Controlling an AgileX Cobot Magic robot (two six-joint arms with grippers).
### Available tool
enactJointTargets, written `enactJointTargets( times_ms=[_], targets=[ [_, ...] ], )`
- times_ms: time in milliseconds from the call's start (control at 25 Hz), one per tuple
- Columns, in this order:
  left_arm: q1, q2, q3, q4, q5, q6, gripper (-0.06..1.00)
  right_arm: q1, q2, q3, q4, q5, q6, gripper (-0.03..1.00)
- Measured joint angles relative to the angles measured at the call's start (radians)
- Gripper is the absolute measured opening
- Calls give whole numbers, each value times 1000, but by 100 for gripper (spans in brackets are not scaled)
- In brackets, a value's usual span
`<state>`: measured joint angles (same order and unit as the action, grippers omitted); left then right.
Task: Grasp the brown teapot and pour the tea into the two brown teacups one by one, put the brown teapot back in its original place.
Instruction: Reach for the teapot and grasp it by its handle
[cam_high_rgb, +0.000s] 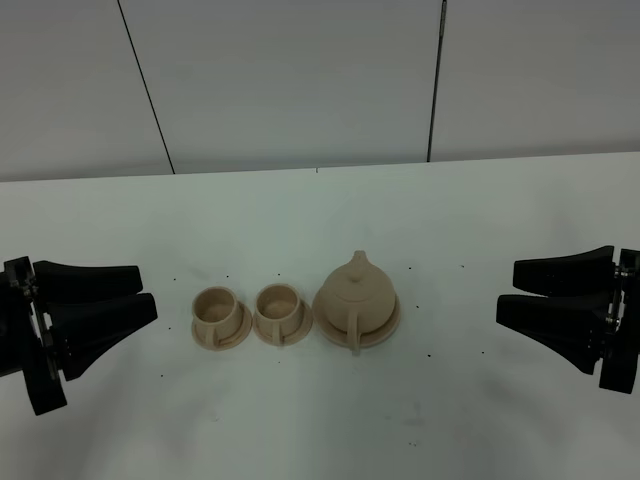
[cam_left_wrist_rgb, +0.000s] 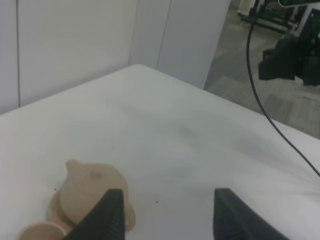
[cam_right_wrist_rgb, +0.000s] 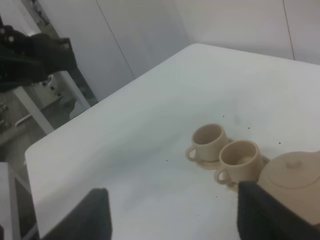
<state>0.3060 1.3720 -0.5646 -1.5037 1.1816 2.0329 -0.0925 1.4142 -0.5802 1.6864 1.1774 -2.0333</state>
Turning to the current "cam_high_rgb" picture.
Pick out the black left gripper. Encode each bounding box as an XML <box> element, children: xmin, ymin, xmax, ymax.
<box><xmin>1</xmin><ymin>257</ymin><xmax>158</xmax><ymax>415</ymax></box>

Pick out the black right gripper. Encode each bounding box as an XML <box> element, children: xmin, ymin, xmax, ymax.
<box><xmin>496</xmin><ymin>245</ymin><xmax>639</xmax><ymax>393</ymax></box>

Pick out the beige teapot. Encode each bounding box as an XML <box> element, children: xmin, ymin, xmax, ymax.
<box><xmin>314</xmin><ymin>250</ymin><xmax>397</xmax><ymax>355</ymax></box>

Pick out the beige teapot saucer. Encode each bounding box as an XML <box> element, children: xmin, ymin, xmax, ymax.
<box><xmin>312</xmin><ymin>296</ymin><xmax>401</xmax><ymax>349</ymax></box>

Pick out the left beige teacup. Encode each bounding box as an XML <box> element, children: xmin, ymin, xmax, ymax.
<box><xmin>192</xmin><ymin>287</ymin><xmax>241</xmax><ymax>349</ymax></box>

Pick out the beige teacup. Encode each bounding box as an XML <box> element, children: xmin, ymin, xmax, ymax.
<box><xmin>254</xmin><ymin>284</ymin><xmax>302</xmax><ymax>319</ymax></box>
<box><xmin>192</xmin><ymin>287</ymin><xmax>241</xmax><ymax>349</ymax></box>

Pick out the right beige teacup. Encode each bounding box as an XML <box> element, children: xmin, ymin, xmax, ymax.
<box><xmin>254</xmin><ymin>284</ymin><xmax>302</xmax><ymax>319</ymax></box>

